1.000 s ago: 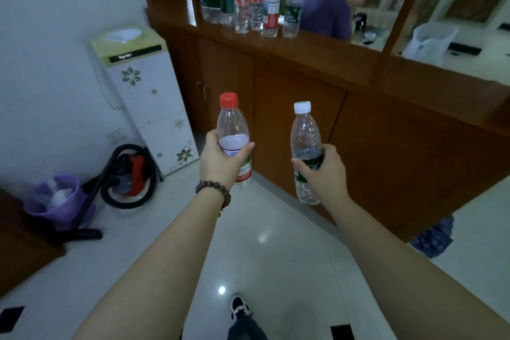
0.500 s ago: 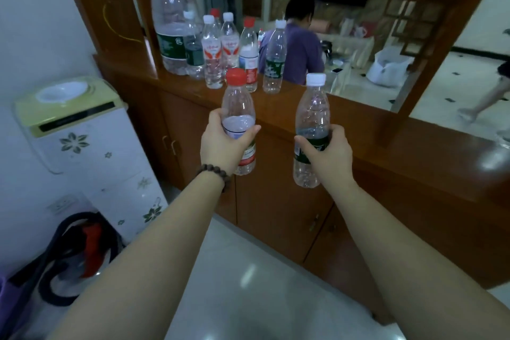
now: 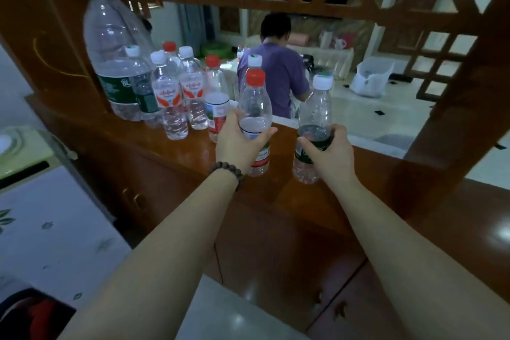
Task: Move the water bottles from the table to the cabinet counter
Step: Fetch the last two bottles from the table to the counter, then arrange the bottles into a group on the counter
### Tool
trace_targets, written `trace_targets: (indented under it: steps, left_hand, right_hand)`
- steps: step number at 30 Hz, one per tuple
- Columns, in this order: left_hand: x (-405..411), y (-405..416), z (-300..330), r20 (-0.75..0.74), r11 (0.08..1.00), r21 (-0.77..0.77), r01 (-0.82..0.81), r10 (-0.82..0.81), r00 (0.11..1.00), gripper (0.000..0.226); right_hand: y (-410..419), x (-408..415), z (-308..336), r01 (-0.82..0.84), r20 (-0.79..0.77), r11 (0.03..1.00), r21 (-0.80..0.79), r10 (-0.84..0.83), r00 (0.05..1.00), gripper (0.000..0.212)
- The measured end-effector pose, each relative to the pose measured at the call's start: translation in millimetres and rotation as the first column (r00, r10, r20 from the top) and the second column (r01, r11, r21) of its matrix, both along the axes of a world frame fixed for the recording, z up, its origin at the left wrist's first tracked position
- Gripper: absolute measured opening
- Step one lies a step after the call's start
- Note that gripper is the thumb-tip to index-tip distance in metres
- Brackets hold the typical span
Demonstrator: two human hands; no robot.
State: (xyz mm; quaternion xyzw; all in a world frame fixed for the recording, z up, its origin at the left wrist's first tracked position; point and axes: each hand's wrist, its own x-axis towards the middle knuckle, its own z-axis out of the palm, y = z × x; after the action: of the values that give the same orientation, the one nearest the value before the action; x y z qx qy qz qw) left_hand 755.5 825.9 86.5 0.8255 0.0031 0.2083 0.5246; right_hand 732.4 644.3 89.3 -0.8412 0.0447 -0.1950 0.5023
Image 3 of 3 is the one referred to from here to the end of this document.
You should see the brown wooden bead bracelet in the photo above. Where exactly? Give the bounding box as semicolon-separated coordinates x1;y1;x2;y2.
208;160;244;192

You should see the green plastic basin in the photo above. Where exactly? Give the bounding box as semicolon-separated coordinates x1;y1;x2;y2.
200;41;233;59

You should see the yellow wire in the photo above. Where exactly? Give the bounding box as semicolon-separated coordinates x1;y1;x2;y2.
32;36;91;79

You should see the person's right hand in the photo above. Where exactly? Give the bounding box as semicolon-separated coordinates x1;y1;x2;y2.
296;124;358;189

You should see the person's left hand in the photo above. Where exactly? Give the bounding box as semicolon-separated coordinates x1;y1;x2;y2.
215;108;278;176

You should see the person's right forearm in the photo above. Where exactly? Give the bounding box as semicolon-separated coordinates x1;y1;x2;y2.
328;176;510;340

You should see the white and green water dispenser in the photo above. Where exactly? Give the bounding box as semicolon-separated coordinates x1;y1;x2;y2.
0;125;133;309

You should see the bin with white plastic bag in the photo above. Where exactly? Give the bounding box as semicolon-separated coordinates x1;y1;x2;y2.
349;56;396;99

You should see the person's left forearm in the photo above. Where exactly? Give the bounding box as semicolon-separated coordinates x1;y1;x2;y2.
59;170;240;340

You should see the tall bottle red cap blue label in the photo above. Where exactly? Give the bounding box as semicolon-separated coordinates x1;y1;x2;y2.
237;69;274;178

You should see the large green-label water jug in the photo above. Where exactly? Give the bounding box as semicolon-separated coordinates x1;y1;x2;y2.
82;0;157;122

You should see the brown wooden cabinet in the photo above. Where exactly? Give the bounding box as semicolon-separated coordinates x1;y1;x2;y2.
0;0;510;340

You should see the clear bottle orange label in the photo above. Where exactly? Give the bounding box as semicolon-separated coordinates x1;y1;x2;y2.
177;45;209;131
150;50;190;141

